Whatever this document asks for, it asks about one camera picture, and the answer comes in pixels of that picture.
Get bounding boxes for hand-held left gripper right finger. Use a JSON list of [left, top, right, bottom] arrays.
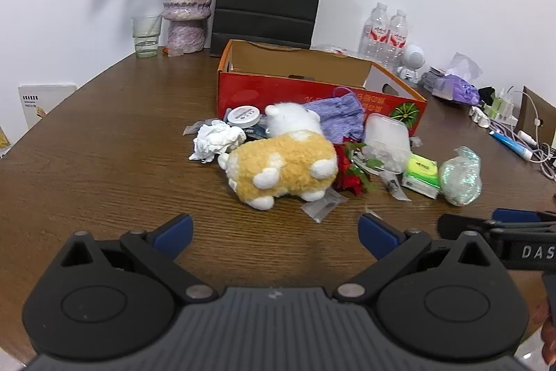
[[334, 213, 496, 303]]

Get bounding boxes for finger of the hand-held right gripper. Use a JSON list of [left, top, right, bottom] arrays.
[[438, 213, 556, 243], [492, 209, 556, 224]]

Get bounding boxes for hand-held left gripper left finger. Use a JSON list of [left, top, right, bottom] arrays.
[[61, 213, 218, 303]]

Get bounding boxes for glittery plastic bag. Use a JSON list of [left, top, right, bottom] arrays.
[[440, 146, 483, 207]]

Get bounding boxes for green tissue pack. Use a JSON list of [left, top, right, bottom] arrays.
[[402, 153, 441, 199]]

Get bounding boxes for red artificial rose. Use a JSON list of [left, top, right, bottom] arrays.
[[334, 136, 385, 197]]

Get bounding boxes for clear plastic container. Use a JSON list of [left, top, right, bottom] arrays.
[[361, 113, 412, 174]]

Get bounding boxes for white tissue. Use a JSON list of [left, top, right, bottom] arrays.
[[189, 120, 247, 164]]

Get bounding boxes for yellow and white plush toy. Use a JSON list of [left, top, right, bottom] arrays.
[[217, 102, 340, 211]]

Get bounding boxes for purple cloth pouch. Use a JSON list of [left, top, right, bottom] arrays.
[[303, 86, 366, 143]]

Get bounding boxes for red cardboard box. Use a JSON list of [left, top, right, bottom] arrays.
[[216, 39, 428, 137]]

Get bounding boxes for person's right hand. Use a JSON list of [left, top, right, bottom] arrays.
[[532, 297, 556, 367]]

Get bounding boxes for blue tube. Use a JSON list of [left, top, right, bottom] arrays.
[[489, 130, 534, 161]]

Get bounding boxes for brown cardboard board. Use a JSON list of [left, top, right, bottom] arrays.
[[519, 86, 556, 146]]

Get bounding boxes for small white adapters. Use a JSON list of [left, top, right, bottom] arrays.
[[468, 106, 491, 129]]

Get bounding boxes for purple plastic bag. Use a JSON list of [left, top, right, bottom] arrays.
[[430, 75, 481, 106]]

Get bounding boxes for round white tin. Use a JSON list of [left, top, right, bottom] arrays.
[[227, 105, 261, 127]]

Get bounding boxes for grey folded pack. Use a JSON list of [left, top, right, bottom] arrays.
[[420, 67, 448, 94]]

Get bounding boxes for clear plastic wrapping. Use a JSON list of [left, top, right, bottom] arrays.
[[445, 52, 483, 81]]

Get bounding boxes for white robot toy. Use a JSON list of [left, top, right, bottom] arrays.
[[396, 45, 427, 84]]

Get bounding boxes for white booklet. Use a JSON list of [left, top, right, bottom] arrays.
[[18, 83, 78, 130]]

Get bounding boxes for clear plastic packaging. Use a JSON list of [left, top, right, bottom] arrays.
[[313, 43, 361, 59]]

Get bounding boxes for clear water bottle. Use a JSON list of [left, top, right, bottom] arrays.
[[384, 9, 409, 70], [360, 2, 390, 63]]

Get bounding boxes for clear drinking glass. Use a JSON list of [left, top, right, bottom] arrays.
[[131, 15, 163, 59]]

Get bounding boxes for purple textured vase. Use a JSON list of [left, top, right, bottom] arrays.
[[162, 0, 214, 54]]

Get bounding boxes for white cables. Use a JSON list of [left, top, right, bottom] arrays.
[[510, 90, 556, 180]]

